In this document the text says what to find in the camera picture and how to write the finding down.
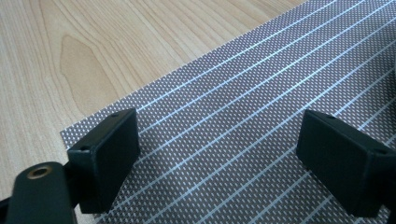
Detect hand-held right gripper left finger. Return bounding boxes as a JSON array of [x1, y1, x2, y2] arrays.
[[66, 107, 141, 215]]

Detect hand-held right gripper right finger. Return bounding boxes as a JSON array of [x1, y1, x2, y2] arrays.
[[295, 109, 396, 218]]

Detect grey striped placemat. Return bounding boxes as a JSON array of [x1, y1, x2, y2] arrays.
[[60, 0, 396, 224]]

